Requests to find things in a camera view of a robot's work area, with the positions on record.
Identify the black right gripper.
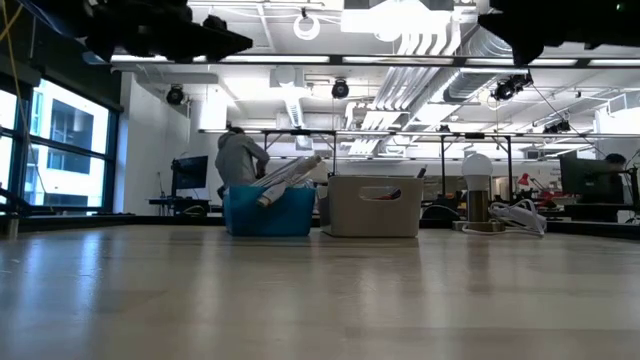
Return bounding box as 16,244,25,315
476,0,640,67

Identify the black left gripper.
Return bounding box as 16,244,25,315
29,0,254,64

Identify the light blue cable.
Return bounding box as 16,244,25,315
251,154,324,209

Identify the black monitor on arm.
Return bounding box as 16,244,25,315
559,156,625,204

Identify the brass lamp with white bulb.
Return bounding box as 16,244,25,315
452,153,506,233

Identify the red desk lamp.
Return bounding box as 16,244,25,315
516,172,546,194

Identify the black computer monitor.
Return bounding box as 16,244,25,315
171,155,210,198

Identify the overhead light bar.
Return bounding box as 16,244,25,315
82,51,640,70

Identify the long hanging light bar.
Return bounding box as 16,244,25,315
198,128,640,141

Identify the dark office desk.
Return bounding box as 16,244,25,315
146,196,214,217

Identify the blue plastic bin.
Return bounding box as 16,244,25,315
222,185,317,238

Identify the beige plastic bin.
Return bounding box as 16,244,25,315
318,174,426,239

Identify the silver ventilation duct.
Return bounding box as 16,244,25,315
442,24,581,104

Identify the black ceiling camera cluster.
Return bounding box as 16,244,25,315
491,71,535,102

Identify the white ring ceiling light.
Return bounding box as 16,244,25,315
292,12,322,42

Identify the black metal workstation frame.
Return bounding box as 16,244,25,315
438,132,516,204
261,129,340,177

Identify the dark window frame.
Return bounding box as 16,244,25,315
0,69,124,217

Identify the white power strip cable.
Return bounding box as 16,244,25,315
488,198,549,235

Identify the white power cord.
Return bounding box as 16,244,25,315
460,222,547,238

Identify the yellow hanging cable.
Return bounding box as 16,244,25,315
0,0,50,201

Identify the black frame brace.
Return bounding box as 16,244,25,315
0,184,44,219

